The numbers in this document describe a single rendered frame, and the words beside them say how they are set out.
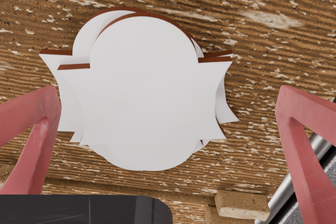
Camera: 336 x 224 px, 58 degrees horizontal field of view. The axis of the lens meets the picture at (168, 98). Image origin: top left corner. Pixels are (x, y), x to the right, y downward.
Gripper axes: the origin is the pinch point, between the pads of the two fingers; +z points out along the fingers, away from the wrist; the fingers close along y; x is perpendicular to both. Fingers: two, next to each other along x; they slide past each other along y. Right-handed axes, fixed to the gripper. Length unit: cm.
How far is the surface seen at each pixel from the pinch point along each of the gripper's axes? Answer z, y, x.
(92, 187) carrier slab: 12.7, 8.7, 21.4
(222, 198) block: 11.2, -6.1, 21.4
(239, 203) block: 10.8, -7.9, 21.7
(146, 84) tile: 8.2, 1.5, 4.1
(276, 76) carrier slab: 12.9, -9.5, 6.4
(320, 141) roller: 14.6, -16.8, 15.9
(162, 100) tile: 8.2, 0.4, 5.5
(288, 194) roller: 14.4, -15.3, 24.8
